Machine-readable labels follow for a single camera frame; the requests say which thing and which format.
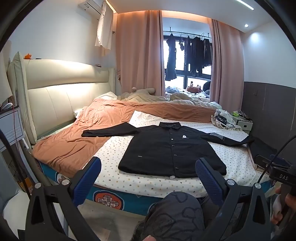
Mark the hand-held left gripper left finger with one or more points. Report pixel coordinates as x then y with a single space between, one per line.
89 178

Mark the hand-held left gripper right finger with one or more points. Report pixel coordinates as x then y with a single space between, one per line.
208 178

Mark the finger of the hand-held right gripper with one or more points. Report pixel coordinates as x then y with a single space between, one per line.
266 161

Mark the black button shirt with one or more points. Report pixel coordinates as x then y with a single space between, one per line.
171 153

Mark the person's right hand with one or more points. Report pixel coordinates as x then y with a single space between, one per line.
291 205

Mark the dark cloth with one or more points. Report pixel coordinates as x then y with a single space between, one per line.
261 148

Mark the white nightstand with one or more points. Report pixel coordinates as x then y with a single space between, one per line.
245 125

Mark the orange blanket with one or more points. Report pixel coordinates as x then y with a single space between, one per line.
76 136

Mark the blue patterned mattress cover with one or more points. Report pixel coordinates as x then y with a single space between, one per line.
129 201

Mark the person's patterned grey trousers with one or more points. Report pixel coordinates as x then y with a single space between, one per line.
175 217

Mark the bed with dotted sheet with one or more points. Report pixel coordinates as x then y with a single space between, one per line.
143 183

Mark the green object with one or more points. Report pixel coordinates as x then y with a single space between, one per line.
235 113

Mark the cream duvet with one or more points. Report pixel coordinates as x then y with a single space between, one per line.
185 102

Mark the white pillow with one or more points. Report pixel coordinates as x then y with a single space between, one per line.
106 96

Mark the cream leather headboard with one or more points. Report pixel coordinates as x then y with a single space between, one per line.
57 95

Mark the brown plush toy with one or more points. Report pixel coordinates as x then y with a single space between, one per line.
193 88

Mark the white bedside cabinet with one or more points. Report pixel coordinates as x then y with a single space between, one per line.
10 129

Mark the beige plush toy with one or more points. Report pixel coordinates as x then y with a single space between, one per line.
141 92

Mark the pink curtain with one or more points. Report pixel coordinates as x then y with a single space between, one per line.
227 67
138 55

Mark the window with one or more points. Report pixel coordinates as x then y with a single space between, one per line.
180 78

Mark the hanging dark garment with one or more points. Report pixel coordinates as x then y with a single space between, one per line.
171 60
193 55
207 52

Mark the small orange object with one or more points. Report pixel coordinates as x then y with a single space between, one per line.
27 56

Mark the hanging white garment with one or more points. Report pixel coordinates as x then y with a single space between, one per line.
105 30

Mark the ceiling strip light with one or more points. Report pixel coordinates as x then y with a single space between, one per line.
245 4

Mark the white air conditioner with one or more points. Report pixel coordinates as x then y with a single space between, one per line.
91 5

